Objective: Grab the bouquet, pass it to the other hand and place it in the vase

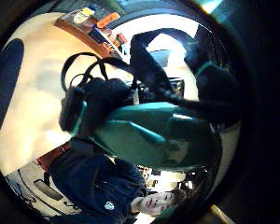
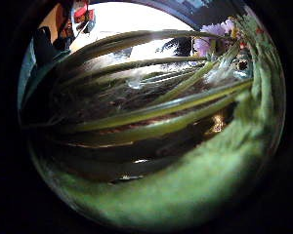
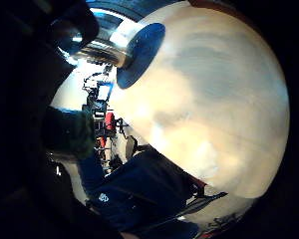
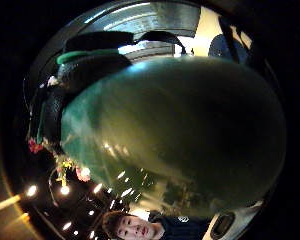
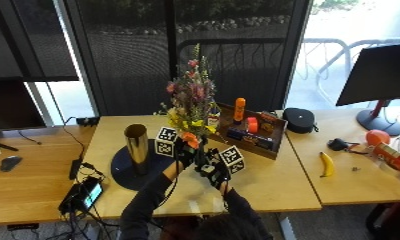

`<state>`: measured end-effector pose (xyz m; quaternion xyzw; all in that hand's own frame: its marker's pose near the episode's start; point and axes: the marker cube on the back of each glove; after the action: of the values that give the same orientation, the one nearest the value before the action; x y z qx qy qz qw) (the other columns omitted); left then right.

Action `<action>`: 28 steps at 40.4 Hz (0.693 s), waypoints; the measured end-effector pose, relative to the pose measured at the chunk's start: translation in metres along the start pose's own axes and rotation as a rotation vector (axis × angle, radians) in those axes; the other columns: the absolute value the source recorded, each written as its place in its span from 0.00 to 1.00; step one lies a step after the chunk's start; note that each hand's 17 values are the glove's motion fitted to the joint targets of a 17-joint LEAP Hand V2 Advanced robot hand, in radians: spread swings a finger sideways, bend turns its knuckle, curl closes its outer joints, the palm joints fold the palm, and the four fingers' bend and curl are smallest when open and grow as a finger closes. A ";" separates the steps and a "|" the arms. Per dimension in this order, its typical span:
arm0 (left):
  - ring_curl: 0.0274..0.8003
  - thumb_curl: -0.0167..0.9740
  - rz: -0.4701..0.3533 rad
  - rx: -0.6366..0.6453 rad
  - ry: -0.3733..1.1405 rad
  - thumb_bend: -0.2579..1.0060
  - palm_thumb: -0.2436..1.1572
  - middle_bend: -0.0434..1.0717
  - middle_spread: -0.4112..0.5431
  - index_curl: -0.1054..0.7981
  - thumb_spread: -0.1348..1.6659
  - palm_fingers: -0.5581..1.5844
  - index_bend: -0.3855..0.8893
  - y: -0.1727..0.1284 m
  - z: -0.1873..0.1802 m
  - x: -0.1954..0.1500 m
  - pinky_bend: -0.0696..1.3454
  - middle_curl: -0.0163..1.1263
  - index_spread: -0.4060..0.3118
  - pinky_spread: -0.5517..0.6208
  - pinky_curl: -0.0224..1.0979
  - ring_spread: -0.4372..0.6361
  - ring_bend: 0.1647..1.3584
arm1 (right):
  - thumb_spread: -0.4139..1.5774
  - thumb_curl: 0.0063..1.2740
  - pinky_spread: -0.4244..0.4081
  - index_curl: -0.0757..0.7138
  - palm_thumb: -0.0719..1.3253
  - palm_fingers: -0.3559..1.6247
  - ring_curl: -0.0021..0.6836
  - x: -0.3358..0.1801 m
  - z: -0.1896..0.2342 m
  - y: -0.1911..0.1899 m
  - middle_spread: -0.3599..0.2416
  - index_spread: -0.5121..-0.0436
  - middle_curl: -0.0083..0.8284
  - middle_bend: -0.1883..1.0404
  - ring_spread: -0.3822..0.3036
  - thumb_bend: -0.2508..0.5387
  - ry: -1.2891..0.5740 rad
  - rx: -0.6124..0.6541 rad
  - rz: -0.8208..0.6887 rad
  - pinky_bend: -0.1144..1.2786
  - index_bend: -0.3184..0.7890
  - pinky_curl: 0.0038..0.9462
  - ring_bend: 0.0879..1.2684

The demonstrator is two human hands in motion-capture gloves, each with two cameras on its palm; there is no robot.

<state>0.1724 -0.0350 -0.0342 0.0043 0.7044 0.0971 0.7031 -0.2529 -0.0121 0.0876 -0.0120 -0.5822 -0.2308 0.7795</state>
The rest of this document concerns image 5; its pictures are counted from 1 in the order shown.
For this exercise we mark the person's right hand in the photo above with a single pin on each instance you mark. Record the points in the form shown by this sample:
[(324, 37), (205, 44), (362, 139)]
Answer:
[(215, 172)]

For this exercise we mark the person's left hand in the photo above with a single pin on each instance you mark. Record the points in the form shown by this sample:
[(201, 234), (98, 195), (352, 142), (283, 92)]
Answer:
[(185, 154)]

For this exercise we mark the mixed flower bouquet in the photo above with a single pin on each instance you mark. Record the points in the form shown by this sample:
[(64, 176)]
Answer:
[(193, 106)]

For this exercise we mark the white marker cube on right glove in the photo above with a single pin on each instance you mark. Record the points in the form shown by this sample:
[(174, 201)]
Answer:
[(233, 159)]

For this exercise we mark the white marker cube on glove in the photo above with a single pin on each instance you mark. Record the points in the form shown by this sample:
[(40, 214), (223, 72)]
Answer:
[(233, 159), (166, 142)]

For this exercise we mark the white marker cube on left glove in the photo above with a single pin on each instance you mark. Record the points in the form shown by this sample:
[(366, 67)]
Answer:
[(166, 142)]

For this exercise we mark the gold metal cylinder vase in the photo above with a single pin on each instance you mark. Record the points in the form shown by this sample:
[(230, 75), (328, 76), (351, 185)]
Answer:
[(137, 148)]

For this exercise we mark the round dark blue mat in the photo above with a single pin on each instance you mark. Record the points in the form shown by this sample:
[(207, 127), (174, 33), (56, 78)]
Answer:
[(134, 170)]

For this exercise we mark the the person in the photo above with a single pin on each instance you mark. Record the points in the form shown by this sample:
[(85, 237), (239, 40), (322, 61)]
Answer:
[(201, 213)]

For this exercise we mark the dark blue box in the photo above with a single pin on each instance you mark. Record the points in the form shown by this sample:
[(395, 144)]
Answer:
[(251, 138)]

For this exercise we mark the glass bottle with yellow label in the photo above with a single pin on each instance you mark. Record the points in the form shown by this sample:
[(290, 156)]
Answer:
[(214, 116)]

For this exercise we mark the wooden tray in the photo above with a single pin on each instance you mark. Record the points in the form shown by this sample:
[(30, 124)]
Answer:
[(254, 133)]

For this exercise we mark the red cup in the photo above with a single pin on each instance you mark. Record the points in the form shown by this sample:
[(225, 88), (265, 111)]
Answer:
[(253, 124)]

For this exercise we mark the orange bottle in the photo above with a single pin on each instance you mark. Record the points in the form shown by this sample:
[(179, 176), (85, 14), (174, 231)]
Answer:
[(239, 108)]

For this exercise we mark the orange patterned box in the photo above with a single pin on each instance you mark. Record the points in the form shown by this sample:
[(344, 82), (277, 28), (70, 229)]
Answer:
[(269, 122)]

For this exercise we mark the black oval case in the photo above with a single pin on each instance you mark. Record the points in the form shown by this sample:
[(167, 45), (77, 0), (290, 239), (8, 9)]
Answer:
[(299, 120)]

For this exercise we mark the black power adapter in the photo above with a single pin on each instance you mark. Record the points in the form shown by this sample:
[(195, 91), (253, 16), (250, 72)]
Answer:
[(76, 168)]

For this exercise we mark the yellow banana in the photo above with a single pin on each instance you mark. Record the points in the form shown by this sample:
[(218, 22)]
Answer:
[(328, 164)]

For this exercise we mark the black device with lit screen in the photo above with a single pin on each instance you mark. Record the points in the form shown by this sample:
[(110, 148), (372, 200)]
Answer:
[(84, 197)]

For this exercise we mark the orange ball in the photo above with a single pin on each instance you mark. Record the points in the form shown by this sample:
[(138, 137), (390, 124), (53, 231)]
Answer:
[(378, 137)]

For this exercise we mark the black computer mouse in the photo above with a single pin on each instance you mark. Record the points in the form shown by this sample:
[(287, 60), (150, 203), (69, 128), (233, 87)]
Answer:
[(9, 163)]

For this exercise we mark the red cylinder can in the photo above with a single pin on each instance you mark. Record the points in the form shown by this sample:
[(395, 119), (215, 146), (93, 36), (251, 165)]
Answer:
[(394, 157)]

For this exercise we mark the black monitor with red stand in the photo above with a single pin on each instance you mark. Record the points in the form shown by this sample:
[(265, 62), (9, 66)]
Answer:
[(379, 80)]

